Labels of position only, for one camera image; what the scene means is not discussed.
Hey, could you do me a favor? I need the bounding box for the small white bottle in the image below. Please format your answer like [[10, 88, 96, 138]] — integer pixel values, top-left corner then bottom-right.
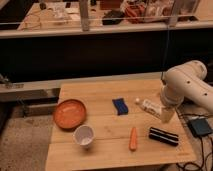
[[135, 98, 162, 118]]

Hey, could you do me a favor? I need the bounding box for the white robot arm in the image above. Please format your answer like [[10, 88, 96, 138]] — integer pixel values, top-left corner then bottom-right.
[[160, 60, 213, 114]]

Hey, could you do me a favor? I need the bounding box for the orange ceramic bowl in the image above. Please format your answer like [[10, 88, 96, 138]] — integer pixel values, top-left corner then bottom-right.
[[53, 99, 87, 129]]

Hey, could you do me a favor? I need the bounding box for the black white striped block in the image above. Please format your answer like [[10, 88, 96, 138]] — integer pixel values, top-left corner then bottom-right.
[[149, 127, 179, 146]]

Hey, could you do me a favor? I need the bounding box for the black power box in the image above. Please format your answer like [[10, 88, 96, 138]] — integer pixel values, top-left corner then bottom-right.
[[187, 118, 213, 137]]

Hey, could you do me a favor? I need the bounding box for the orange carrot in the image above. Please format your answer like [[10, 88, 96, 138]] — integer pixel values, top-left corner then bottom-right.
[[129, 127, 137, 151]]

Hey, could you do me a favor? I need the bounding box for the blue folded cloth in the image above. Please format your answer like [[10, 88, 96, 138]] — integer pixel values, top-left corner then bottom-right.
[[112, 98, 128, 115]]

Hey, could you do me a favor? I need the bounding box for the white paper cup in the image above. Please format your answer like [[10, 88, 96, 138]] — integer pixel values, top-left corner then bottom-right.
[[73, 125, 94, 149]]

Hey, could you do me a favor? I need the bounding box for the red cloth on shelf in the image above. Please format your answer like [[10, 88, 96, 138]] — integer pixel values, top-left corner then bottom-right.
[[125, 4, 145, 24]]

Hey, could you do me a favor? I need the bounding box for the black bag on shelf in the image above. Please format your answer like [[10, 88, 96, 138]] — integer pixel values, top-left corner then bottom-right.
[[102, 10, 124, 25]]

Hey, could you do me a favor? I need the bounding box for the metal table clamp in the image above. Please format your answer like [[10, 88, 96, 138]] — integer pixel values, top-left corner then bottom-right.
[[0, 73, 24, 89]]

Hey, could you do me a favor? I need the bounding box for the metal shelf post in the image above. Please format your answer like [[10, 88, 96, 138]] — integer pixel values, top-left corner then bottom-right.
[[79, 0, 90, 31]]

